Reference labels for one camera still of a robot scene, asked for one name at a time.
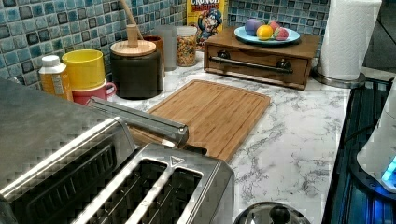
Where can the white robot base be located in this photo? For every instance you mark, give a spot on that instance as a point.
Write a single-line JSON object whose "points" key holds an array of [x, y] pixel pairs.
{"points": [[374, 164]]}

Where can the silver toaster oven body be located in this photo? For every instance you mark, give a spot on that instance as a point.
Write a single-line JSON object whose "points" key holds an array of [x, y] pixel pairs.
{"points": [[56, 156]]}

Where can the bamboo cutting board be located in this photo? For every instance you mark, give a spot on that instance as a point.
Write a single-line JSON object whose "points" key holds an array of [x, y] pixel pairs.
{"points": [[219, 117]]}

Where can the dark canister with wooden lid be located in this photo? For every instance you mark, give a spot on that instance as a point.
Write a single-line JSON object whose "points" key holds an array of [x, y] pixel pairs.
{"points": [[136, 67]]}

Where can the glass jar of cereal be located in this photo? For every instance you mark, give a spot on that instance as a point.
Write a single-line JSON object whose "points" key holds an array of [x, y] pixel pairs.
{"points": [[186, 45]]}

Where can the silver two-slot toaster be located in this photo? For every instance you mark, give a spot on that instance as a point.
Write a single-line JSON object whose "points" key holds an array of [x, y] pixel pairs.
{"points": [[165, 185]]}

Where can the brown utensil crock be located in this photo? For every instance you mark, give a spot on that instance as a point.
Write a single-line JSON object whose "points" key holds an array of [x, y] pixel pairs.
{"points": [[158, 41]]}

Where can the frosted clear container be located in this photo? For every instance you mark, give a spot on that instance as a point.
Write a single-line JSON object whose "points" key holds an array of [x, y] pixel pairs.
{"points": [[169, 35]]}

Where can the yellow cereal box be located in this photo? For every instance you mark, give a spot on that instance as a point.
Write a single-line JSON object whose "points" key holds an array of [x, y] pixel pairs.
{"points": [[208, 16]]}

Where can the wooden drawer box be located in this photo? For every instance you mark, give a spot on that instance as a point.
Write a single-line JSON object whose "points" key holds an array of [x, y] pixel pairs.
{"points": [[288, 63]]}

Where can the purple toy fruit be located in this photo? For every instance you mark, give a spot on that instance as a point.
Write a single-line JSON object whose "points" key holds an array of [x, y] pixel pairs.
{"points": [[251, 26]]}

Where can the orange toy fruit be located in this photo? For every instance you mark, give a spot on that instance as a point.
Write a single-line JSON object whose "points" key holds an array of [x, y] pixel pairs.
{"points": [[264, 32]]}

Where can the red toy strawberry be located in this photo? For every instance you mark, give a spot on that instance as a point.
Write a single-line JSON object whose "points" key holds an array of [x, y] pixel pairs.
{"points": [[280, 34]]}

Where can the pink toy fruit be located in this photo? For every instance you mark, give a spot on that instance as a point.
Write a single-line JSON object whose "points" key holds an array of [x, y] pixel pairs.
{"points": [[274, 25]]}

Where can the pink mug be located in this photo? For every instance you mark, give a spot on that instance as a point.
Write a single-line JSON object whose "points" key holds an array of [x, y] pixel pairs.
{"points": [[103, 91]]}

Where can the yellow mug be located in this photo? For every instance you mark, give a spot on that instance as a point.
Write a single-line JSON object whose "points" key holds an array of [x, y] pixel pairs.
{"points": [[85, 68]]}

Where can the shiny metal pot lid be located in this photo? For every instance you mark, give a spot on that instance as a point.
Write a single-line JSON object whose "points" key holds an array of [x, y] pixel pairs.
{"points": [[270, 213]]}

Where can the metal paper towel holder base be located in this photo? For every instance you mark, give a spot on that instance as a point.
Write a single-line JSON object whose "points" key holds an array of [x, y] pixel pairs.
{"points": [[338, 83]]}

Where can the orange bottle white cap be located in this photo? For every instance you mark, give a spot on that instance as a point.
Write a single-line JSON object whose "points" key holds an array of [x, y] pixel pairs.
{"points": [[54, 78]]}

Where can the white paper towel roll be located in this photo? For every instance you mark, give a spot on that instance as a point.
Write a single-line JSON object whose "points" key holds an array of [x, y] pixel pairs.
{"points": [[347, 36]]}

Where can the wooden utensil handle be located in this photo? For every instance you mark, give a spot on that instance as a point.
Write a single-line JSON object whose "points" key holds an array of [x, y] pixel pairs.
{"points": [[130, 16]]}

